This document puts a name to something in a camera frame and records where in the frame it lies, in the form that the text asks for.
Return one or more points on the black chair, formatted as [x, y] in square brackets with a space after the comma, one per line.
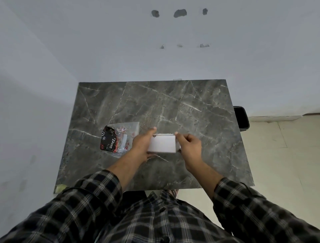
[241, 117]

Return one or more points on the person's left thumb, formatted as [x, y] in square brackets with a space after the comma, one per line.
[149, 132]

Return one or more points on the white cardboard box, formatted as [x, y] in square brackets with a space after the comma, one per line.
[162, 143]

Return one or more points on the plaid shirt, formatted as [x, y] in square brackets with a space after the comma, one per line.
[155, 212]

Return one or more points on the person's left hand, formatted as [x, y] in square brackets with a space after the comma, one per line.
[140, 145]

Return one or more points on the person's right thumb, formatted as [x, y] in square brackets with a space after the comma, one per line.
[179, 135]

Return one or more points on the person's left forearm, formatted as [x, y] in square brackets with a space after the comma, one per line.
[124, 168]

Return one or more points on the black snack packet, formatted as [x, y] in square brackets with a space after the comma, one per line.
[108, 140]

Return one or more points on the person's right hand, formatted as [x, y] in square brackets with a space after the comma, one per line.
[191, 149]

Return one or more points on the person's right forearm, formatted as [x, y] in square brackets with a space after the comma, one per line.
[205, 176]

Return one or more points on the clear plastic bag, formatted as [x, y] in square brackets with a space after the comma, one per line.
[123, 139]

